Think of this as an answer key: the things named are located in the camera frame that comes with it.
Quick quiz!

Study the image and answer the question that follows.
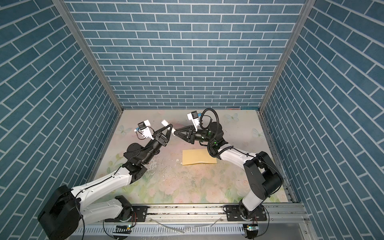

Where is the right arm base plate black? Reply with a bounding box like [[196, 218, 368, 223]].
[[223, 204, 267, 222]]

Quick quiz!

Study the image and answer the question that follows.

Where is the controller board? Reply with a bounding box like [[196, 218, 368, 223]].
[[243, 224, 259, 240], [113, 225, 132, 236]]

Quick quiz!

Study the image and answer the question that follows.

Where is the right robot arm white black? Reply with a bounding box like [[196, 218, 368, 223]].
[[174, 122, 284, 220]]

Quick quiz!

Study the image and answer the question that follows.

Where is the left controller board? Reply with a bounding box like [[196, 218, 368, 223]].
[[113, 225, 132, 236]]

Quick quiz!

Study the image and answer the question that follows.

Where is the right controller board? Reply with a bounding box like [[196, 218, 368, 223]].
[[243, 224, 259, 240]]

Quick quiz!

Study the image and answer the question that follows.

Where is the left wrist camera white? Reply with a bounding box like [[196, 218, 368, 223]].
[[135, 120, 154, 140]]

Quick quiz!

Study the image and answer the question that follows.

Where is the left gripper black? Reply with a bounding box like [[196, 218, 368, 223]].
[[140, 125, 172, 167]]

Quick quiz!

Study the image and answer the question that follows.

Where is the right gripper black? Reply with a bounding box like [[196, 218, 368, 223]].
[[176, 126, 216, 146]]

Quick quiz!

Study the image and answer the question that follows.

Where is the right black corrugated cable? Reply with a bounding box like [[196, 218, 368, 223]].
[[199, 107, 232, 158]]

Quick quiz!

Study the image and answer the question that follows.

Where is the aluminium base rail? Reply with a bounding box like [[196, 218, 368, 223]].
[[65, 203, 317, 240]]

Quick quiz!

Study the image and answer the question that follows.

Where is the white glue stick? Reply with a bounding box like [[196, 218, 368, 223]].
[[161, 120, 175, 135]]

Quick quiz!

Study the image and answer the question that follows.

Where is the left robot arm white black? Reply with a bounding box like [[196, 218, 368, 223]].
[[38, 123, 173, 240]]

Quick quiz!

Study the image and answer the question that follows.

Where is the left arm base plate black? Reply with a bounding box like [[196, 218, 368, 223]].
[[105, 206, 149, 224]]

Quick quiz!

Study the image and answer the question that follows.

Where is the yellow envelope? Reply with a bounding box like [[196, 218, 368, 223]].
[[182, 149, 217, 166]]

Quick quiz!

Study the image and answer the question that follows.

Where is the left black camera cable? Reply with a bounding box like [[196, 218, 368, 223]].
[[135, 125, 157, 141]]

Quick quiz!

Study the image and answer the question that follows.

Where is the clear cable tie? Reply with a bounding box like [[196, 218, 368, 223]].
[[150, 218, 223, 234]]

